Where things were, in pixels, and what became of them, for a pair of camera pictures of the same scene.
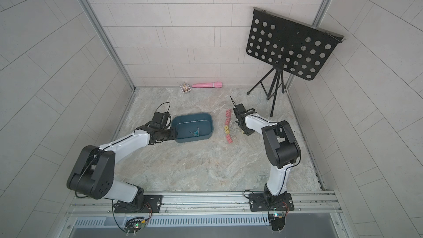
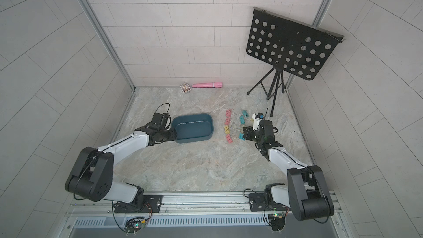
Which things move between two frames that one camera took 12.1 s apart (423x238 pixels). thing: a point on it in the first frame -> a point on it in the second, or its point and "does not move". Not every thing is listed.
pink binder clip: x=228 y=113 does not move
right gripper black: x=248 y=132 -> x=248 y=134
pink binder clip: x=227 y=120 does not move
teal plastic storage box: x=193 y=126 does not move
